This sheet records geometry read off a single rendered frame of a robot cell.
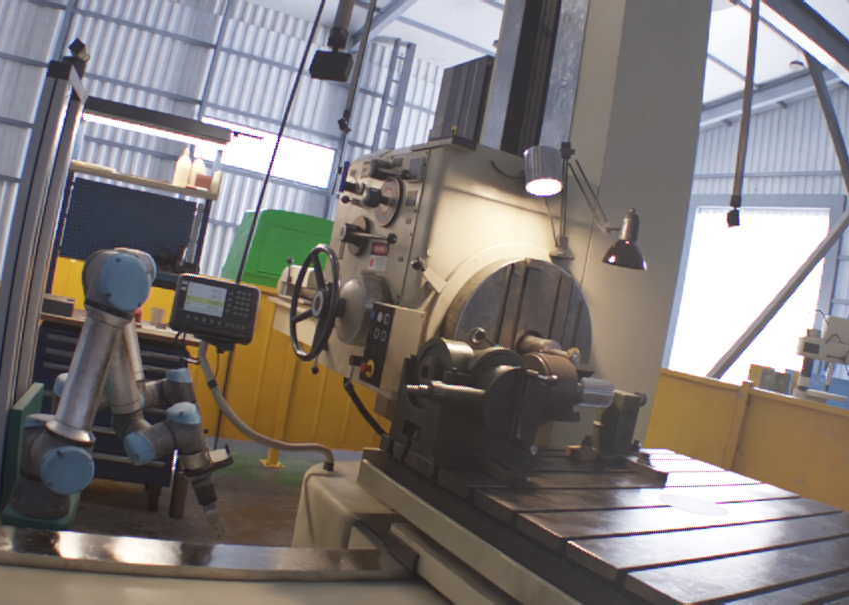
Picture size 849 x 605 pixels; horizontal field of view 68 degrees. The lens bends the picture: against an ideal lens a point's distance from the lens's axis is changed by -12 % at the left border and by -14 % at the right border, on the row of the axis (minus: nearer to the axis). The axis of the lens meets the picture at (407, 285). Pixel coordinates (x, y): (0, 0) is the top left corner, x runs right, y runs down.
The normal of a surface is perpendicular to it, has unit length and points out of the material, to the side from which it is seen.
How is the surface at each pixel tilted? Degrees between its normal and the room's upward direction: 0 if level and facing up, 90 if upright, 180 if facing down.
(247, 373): 90
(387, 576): 90
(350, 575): 90
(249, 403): 90
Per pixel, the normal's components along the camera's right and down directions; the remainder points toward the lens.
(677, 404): -0.86, -0.18
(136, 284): 0.71, 0.00
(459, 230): 0.47, 0.08
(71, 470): 0.63, 0.25
